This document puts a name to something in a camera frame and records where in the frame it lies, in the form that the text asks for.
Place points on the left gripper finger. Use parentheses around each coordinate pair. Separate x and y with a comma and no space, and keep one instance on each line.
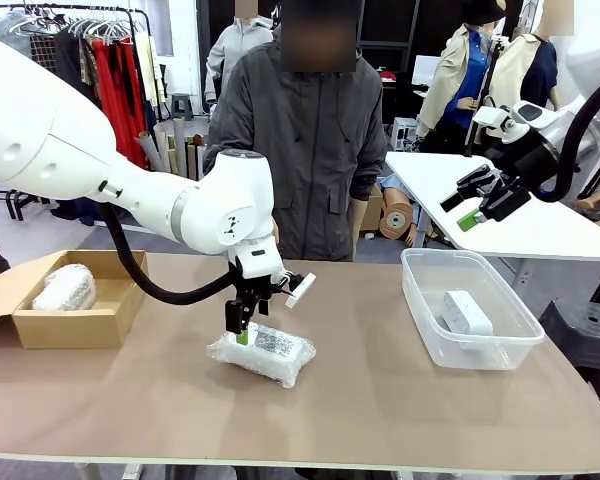
(263,304)
(237,317)

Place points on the tall grey paper roll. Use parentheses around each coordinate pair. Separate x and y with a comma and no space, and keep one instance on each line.
(180,147)

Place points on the black metal clothes rack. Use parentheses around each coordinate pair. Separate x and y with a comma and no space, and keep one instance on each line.
(105,9)

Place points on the unwrapped white digital clock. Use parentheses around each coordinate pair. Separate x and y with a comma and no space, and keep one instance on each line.
(467,315)

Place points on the white work table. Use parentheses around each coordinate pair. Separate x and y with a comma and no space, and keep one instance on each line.
(530,235)

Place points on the white computer case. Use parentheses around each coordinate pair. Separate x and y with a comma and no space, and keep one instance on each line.
(402,132)

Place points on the leaning grey paper roll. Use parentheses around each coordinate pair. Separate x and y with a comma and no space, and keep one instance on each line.
(150,152)

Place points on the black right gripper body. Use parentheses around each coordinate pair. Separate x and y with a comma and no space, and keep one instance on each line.
(527,162)

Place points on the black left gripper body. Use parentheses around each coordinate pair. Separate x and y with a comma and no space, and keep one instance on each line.
(255,287)

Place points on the lying mannequin light blue dress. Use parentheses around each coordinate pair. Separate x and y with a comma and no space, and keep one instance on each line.
(392,181)

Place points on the open brown cardboard box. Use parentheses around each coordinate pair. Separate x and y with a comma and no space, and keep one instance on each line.
(80,330)

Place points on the person's left forearm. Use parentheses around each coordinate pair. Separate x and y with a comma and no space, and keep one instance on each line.
(359,220)

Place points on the mannequin cream cape navy top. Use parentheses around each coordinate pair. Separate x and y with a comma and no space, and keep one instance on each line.
(520,65)

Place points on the person in grey jacket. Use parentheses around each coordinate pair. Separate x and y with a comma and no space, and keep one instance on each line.
(320,150)

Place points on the mannequin beige coat blue shirt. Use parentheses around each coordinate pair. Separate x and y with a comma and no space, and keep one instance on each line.
(445,85)

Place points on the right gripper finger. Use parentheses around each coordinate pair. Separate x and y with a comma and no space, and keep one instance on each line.
(475,181)
(505,202)

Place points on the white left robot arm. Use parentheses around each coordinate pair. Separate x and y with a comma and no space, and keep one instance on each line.
(55,140)

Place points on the clear plastic container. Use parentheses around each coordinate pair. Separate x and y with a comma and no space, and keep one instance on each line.
(510,345)

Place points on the small red item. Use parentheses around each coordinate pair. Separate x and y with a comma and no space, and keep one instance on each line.
(387,75)

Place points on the thick brown paper roll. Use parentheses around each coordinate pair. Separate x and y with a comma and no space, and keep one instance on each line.
(397,220)

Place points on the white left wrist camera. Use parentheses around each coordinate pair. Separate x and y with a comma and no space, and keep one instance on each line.
(302,290)

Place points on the rounded bubble-wrapped clock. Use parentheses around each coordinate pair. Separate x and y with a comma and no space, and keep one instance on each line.
(65,290)

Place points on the white monitor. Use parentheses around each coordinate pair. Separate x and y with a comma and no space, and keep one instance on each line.
(425,70)

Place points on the cream paper roll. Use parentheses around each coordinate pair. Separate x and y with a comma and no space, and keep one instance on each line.
(164,147)

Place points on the black tripod stand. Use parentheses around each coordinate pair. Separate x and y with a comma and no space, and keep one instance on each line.
(491,75)

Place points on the red hanging dress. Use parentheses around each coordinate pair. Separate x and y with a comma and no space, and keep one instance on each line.
(120,100)

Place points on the cardboard box with open flaps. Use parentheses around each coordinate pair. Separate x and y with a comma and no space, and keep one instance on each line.
(372,215)

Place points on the black plastic stool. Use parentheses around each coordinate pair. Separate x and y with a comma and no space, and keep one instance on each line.
(585,340)

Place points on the black hanging garment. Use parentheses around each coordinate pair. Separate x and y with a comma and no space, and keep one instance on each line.
(72,65)

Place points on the light blue fuzzy jacket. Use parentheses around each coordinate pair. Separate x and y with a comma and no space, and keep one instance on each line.
(10,30)

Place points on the small grey stool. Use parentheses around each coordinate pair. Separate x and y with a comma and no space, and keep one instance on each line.
(181,102)

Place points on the person's left hand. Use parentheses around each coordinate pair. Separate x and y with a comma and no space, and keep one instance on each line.
(357,251)

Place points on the cream hanging garment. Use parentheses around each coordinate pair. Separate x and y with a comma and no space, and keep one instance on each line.
(145,65)

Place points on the white table leg frame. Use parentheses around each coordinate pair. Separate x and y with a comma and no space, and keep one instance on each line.
(132,472)

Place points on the seated mannequin feet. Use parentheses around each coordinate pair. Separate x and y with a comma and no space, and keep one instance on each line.
(590,204)

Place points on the black bucket hat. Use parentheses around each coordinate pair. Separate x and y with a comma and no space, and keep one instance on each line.
(482,12)

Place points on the brown checkered garment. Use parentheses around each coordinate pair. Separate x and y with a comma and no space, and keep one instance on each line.
(42,50)

